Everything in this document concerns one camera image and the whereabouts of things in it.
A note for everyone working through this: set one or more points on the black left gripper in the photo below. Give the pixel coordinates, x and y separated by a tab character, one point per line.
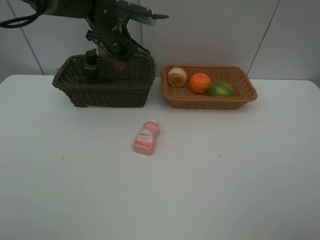
113	38

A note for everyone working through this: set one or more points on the dark green pump bottle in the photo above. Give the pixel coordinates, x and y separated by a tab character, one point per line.
91	67

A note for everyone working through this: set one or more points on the translucent mauve plastic cup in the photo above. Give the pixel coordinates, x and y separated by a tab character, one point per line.
115	63

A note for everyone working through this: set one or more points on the round bread bun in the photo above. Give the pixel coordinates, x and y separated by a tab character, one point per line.
177	77

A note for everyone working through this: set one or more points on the orange tangerine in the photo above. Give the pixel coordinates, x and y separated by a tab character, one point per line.
199	83

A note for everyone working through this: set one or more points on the pink lotion bottle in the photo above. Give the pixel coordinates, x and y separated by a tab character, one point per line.
146	140

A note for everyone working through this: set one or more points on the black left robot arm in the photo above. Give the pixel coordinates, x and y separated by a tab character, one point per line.
77	9

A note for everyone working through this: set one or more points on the dark brown wicker basket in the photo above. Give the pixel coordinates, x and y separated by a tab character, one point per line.
127	88

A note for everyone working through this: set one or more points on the tan wicker basket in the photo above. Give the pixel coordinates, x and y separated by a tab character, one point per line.
184	98

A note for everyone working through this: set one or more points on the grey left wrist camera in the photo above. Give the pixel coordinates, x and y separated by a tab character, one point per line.
141	14

